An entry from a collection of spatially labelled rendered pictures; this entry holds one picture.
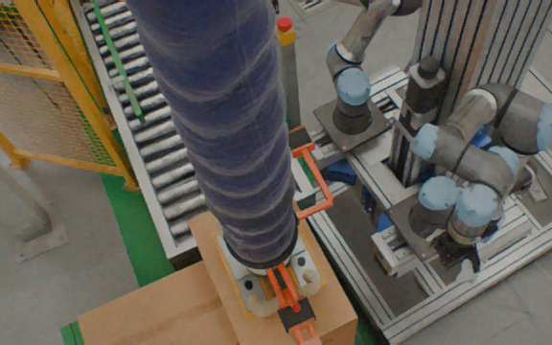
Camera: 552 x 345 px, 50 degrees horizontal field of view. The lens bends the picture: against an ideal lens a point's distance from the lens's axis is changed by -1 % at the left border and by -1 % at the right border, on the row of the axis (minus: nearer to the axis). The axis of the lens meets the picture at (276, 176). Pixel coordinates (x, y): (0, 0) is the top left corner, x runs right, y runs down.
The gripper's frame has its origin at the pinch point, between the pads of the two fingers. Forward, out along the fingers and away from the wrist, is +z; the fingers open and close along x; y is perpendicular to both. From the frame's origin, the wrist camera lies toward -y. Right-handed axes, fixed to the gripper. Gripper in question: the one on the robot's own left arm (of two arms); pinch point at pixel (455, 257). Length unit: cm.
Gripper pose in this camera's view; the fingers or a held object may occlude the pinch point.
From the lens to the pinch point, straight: 158.2
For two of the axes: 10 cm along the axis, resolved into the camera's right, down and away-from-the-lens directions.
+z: 0.8, 4.7, 8.8
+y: -8.7, 4.6, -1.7
